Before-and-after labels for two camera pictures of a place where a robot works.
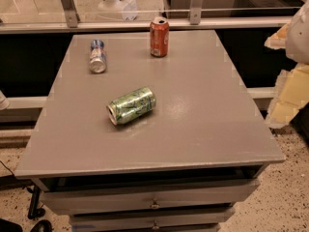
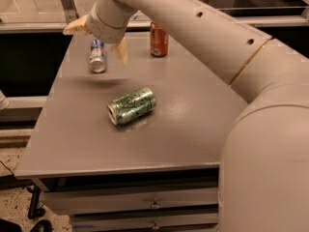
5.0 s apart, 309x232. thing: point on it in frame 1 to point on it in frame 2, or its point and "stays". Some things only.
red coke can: x=159 y=29 stays
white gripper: x=299 y=38 to x=100 y=27
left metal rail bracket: x=69 y=5 stays
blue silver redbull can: x=98 y=61 stays
